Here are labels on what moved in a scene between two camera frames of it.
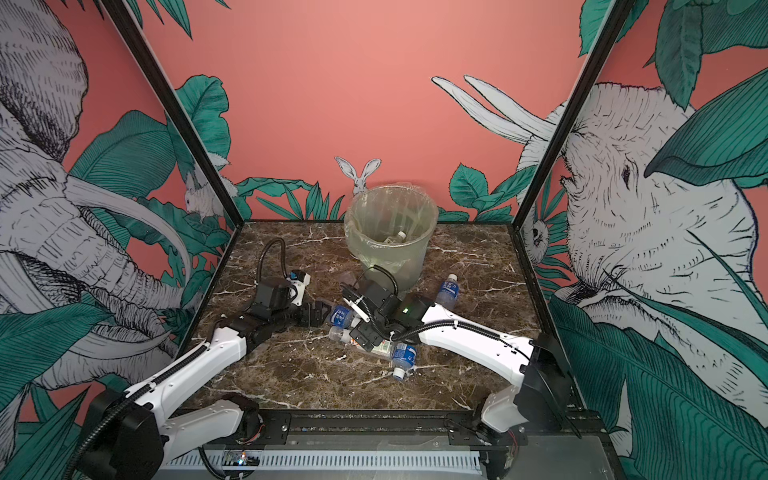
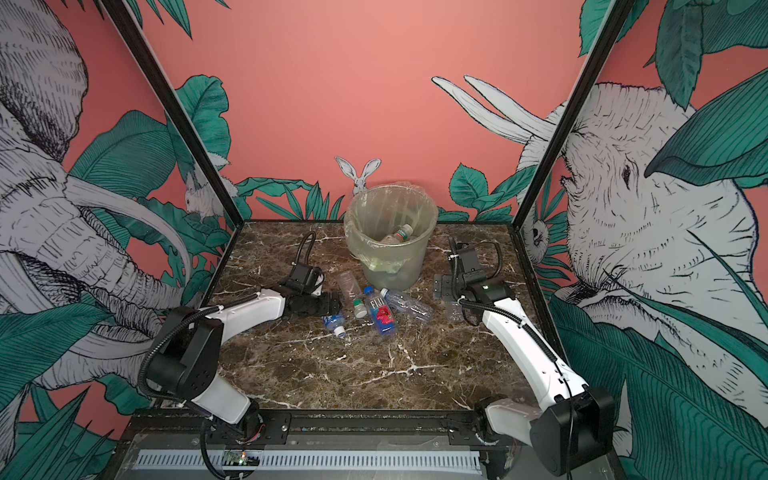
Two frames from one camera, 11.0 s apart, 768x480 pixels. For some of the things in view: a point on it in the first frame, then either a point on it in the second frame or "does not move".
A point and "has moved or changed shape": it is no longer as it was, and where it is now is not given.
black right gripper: [363, 332] to [449, 280]
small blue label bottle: [342, 317] has moved or changed shape
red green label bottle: [337, 333] to [403, 232]
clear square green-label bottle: [348, 278] has moved or changed shape
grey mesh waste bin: [389, 226] does not move
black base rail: [372, 429] does not move
